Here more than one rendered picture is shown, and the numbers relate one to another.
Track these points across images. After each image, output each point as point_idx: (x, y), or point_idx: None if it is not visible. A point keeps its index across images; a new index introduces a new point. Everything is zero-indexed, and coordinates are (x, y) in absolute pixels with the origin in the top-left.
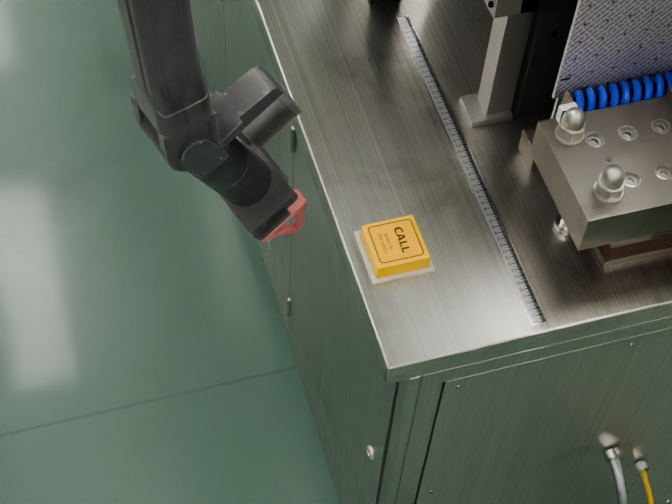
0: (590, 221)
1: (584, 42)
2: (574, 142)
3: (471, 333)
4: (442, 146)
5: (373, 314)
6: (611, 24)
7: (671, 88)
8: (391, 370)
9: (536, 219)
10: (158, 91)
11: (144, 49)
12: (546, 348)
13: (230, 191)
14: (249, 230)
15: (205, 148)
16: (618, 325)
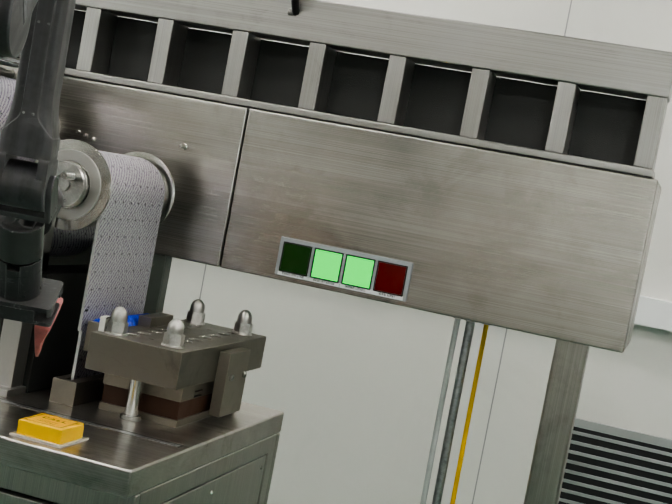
0: (183, 353)
1: (96, 273)
2: (125, 334)
3: (152, 454)
4: (1, 404)
5: (83, 456)
6: (107, 259)
7: (142, 315)
8: (133, 474)
9: (108, 419)
10: (51, 113)
11: (54, 67)
12: (186, 476)
13: (36, 268)
14: (48, 308)
15: (56, 187)
16: (212, 455)
